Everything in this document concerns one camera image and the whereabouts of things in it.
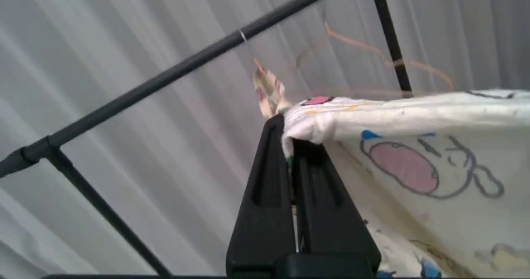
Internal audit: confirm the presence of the pink clothes hanger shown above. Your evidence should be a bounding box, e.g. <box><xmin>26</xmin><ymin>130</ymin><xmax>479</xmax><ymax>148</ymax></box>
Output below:
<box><xmin>295</xmin><ymin>0</ymin><xmax>455</xmax><ymax>99</ymax></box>
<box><xmin>238</xmin><ymin>29</ymin><xmax>267</xmax><ymax>71</ymax></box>

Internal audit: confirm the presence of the cream small-print garment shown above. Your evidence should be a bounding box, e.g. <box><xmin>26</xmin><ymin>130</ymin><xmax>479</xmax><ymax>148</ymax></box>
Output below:
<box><xmin>252</xmin><ymin>58</ymin><xmax>293</xmax><ymax>120</ymax></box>

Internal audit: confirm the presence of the black clothes rack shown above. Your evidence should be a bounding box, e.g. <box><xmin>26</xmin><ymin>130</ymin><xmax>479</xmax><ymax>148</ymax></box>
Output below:
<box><xmin>0</xmin><ymin>0</ymin><xmax>415</xmax><ymax>278</ymax></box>

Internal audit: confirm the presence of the cream large-cartoon printed garment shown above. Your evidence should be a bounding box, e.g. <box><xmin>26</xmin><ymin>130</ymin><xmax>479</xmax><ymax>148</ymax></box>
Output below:
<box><xmin>281</xmin><ymin>89</ymin><xmax>530</xmax><ymax>279</ymax></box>

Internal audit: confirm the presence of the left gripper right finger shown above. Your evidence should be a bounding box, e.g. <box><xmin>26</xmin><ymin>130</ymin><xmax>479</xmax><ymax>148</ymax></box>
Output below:
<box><xmin>291</xmin><ymin>139</ymin><xmax>383</xmax><ymax>268</ymax></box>

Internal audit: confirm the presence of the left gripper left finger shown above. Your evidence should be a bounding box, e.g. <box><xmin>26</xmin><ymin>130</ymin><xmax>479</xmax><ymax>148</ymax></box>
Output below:
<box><xmin>225</xmin><ymin>113</ymin><xmax>297</xmax><ymax>277</ymax></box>

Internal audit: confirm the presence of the white curtain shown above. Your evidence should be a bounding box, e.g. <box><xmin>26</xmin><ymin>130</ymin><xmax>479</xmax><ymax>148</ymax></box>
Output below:
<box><xmin>0</xmin><ymin>0</ymin><xmax>530</xmax><ymax>278</ymax></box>

